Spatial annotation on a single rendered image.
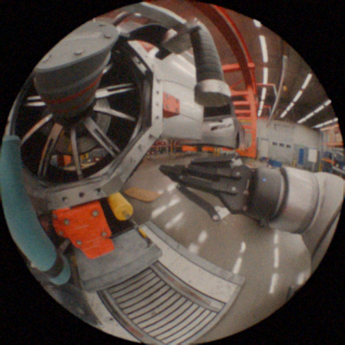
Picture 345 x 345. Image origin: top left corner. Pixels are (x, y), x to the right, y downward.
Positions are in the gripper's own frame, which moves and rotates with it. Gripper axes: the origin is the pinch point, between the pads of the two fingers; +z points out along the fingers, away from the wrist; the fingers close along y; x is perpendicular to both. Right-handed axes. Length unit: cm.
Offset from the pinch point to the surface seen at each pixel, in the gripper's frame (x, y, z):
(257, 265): -69, -20, -46
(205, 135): -122, 174, 94
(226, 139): -144, 182, 45
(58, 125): 29.2, -7.8, 19.6
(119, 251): -17.1, -40.4, 20.5
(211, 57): 16.7, 8.0, -12.4
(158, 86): 16.4, 20.8, 9.2
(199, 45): 19.1, 9.9, -11.4
